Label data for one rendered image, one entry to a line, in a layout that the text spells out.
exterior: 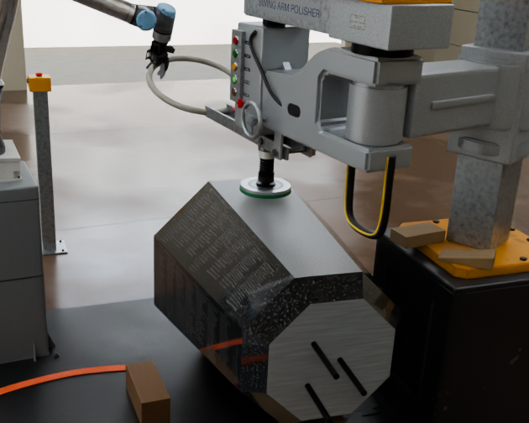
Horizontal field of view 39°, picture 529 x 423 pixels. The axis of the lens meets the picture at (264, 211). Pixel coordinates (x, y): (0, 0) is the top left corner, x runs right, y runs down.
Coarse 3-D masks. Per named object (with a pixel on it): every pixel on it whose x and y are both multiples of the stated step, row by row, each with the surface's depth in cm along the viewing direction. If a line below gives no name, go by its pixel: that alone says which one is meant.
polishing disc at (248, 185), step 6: (246, 180) 318; (252, 180) 318; (276, 180) 320; (282, 180) 320; (246, 186) 310; (252, 186) 311; (258, 186) 311; (276, 186) 312; (282, 186) 312; (288, 186) 313; (252, 192) 306; (258, 192) 305; (264, 192) 305; (270, 192) 305; (276, 192) 306; (282, 192) 307
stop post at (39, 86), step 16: (32, 80) 421; (48, 80) 423; (48, 112) 432; (48, 128) 435; (48, 144) 438; (48, 160) 441; (48, 176) 445; (48, 192) 448; (48, 208) 451; (48, 224) 455; (48, 240) 458; (64, 240) 475
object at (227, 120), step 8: (208, 112) 337; (216, 112) 330; (232, 112) 341; (216, 120) 332; (224, 120) 325; (232, 120) 319; (232, 128) 320; (240, 128) 314; (264, 136) 298; (264, 144) 298; (272, 144) 294; (288, 144) 304; (296, 144) 299; (272, 152) 288; (288, 152) 286; (296, 152) 291; (304, 152) 295
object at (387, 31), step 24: (264, 0) 274; (288, 0) 261; (312, 0) 249; (336, 0) 235; (288, 24) 264; (312, 24) 251; (336, 24) 237; (360, 24) 227; (384, 24) 218; (408, 24) 219; (432, 24) 224; (360, 48) 233; (384, 48) 219; (408, 48) 222; (432, 48) 227
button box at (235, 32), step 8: (232, 32) 295; (240, 32) 289; (232, 40) 296; (240, 40) 290; (232, 48) 296; (240, 48) 291; (232, 56) 297; (240, 56) 292; (232, 64) 298; (240, 64) 293; (232, 72) 299; (240, 72) 294; (232, 80) 300; (240, 80) 295; (232, 88) 301; (240, 88) 296; (232, 96) 302; (240, 96) 297
